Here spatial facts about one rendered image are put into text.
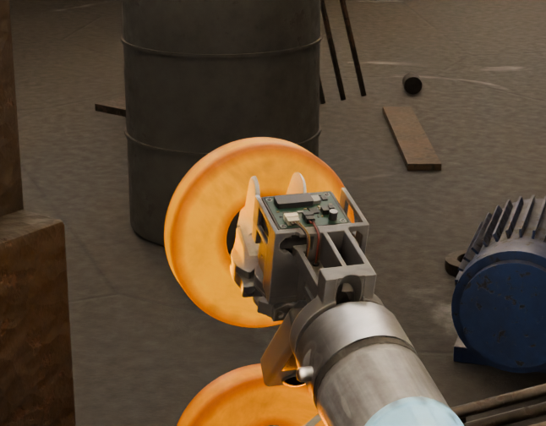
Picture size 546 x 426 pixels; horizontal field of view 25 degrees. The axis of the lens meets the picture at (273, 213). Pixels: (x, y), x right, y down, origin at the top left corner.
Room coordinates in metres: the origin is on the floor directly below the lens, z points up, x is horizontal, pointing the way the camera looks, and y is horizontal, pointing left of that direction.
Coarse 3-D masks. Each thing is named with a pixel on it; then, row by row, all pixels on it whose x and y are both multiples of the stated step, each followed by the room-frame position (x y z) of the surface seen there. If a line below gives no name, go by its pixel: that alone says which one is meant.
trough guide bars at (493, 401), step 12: (504, 396) 1.05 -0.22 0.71; (516, 396) 1.05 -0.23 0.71; (528, 396) 1.05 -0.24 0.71; (540, 396) 1.06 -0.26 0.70; (456, 408) 1.04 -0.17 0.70; (468, 408) 1.04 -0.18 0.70; (480, 408) 1.04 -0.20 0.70; (492, 408) 1.04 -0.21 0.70; (528, 408) 1.06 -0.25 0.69; (540, 408) 1.06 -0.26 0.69; (480, 420) 1.04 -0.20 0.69; (492, 420) 1.05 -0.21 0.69; (504, 420) 1.05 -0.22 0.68; (516, 420) 1.05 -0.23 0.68
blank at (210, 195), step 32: (224, 160) 0.94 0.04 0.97; (256, 160) 0.94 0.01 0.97; (288, 160) 0.95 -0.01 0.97; (320, 160) 0.96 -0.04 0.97; (192, 192) 0.93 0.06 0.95; (224, 192) 0.94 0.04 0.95; (192, 224) 0.93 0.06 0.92; (224, 224) 0.93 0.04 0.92; (192, 256) 0.93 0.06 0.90; (224, 256) 0.93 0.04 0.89; (192, 288) 0.92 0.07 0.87; (224, 288) 0.93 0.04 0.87; (224, 320) 0.93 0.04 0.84; (256, 320) 0.94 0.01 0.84
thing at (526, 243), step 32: (480, 224) 2.83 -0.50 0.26; (512, 224) 2.64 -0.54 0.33; (544, 224) 2.66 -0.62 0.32; (480, 256) 2.51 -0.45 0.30; (512, 256) 2.46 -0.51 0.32; (544, 256) 2.45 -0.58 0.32; (480, 288) 2.46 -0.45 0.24; (512, 288) 2.44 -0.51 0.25; (544, 288) 2.42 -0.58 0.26; (480, 320) 2.46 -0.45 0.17; (512, 320) 2.44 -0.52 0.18; (544, 320) 2.42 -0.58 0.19; (480, 352) 2.46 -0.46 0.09; (512, 352) 2.44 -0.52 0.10; (544, 352) 2.42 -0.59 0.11
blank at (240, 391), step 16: (240, 368) 0.96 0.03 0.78; (256, 368) 0.95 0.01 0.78; (224, 384) 0.94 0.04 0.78; (240, 384) 0.93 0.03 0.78; (256, 384) 0.93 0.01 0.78; (192, 400) 0.94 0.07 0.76; (208, 400) 0.93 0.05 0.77; (224, 400) 0.92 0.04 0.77; (240, 400) 0.93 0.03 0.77; (256, 400) 0.93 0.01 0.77; (272, 400) 0.94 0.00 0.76; (288, 400) 0.94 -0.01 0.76; (304, 400) 0.94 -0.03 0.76; (192, 416) 0.93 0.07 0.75; (208, 416) 0.92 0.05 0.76; (224, 416) 0.92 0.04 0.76; (240, 416) 0.93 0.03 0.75; (256, 416) 0.93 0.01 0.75; (272, 416) 0.94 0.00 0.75; (288, 416) 0.94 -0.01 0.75; (304, 416) 0.94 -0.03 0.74
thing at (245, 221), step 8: (256, 184) 0.90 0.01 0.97; (248, 192) 0.92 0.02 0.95; (256, 192) 0.90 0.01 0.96; (248, 200) 0.92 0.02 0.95; (248, 208) 0.92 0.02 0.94; (240, 216) 0.93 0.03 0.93; (248, 216) 0.92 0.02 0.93; (240, 224) 0.92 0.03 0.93; (248, 224) 0.91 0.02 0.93; (248, 232) 0.91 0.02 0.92; (248, 240) 0.90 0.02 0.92; (248, 248) 0.89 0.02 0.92; (256, 248) 0.89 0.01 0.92
